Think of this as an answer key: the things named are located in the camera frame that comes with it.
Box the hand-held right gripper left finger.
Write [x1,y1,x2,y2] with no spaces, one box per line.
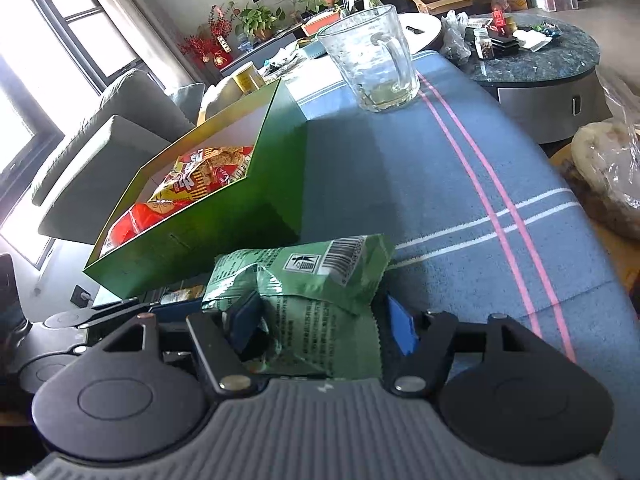
[100,290,271,395]

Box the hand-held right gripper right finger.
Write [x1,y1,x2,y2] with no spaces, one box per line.
[385,294,538,397]

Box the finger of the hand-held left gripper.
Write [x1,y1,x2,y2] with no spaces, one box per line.
[77,297,156,332]

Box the light green snack packet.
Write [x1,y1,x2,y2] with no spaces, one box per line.
[201,233,397,381]

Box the red translucent snack bag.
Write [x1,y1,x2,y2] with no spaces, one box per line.
[106,202,175,250]

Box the green cardboard box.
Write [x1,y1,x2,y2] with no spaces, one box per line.
[82,77,310,297]

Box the yellow red snack packet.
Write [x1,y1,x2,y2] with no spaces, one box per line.
[144,187,202,214]
[164,144,257,197]

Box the blue striped tablecloth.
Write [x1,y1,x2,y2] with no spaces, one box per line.
[92,49,628,366]

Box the grey sofa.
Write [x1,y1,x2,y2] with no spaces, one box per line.
[30,66,207,247]

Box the yellow can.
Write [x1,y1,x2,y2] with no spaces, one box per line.
[230,61,267,96]

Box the clear plastic food bag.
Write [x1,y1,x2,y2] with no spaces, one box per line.
[569,76,640,242]

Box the window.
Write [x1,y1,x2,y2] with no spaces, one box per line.
[0,0,147,271]

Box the clear glass mug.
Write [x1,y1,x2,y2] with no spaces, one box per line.
[315,3,422,114]

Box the red berry decoration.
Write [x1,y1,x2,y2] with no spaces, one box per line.
[176,4,234,69]

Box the dark marble round table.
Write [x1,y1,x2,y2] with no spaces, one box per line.
[439,11,602,145]

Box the glass jar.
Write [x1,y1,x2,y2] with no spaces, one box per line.
[472,27,494,59]

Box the crumpled clear plastic bag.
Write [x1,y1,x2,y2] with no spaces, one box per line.
[439,9,472,64]

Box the black tray stack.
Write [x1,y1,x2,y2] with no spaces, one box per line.
[489,25,522,54]

